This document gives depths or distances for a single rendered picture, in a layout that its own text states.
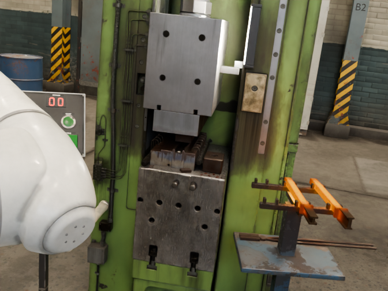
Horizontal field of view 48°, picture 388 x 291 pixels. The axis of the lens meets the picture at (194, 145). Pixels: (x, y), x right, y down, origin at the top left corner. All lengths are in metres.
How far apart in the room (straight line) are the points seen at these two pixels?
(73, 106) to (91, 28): 6.87
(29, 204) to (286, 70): 1.60
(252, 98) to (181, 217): 0.61
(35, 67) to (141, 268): 4.65
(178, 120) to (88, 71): 7.01
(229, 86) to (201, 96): 0.49
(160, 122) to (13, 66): 4.60
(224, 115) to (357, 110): 5.63
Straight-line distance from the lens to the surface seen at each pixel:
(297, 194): 1.73
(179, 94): 1.86
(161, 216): 1.97
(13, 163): 0.51
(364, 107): 7.84
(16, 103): 0.63
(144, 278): 2.13
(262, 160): 2.04
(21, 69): 6.34
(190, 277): 2.08
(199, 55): 1.83
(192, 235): 1.98
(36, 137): 0.56
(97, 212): 2.13
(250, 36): 1.92
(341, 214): 1.65
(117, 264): 2.38
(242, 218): 2.14
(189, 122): 1.88
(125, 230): 2.27
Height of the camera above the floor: 1.53
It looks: 15 degrees down
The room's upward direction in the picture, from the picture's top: 6 degrees clockwise
